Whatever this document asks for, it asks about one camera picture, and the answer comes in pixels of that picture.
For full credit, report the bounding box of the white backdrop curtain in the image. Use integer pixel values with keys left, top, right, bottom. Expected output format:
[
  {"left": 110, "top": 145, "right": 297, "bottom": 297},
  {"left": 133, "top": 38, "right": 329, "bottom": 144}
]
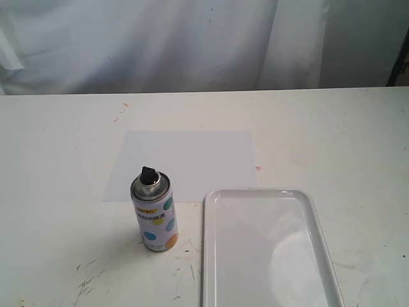
[{"left": 1, "top": 1, "right": 408, "bottom": 95}]

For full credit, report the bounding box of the spray can with dots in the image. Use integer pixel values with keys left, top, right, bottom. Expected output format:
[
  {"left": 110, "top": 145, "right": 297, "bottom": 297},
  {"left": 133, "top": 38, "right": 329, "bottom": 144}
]
[{"left": 130, "top": 166, "right": 178, "bottom": 252}]

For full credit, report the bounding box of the white rectangular plastic tray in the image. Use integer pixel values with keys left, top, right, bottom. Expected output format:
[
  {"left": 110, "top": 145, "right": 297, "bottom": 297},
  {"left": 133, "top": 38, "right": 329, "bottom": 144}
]
[{"left": 201, "top": 189, "right": 344, "bottom": 306}]

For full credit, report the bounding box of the black metal stand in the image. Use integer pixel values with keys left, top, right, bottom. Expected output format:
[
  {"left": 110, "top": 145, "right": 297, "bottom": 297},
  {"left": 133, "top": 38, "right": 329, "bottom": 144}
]
[{"left": 386, "top": 32, "right": 408, "bottom": 87}]

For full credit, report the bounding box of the white paper sheet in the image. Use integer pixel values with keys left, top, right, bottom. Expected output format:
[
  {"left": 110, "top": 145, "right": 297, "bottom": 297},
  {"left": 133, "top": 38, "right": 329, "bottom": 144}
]
[{"left": 102, "top": 130, "right": 257, "bottom": 202}]

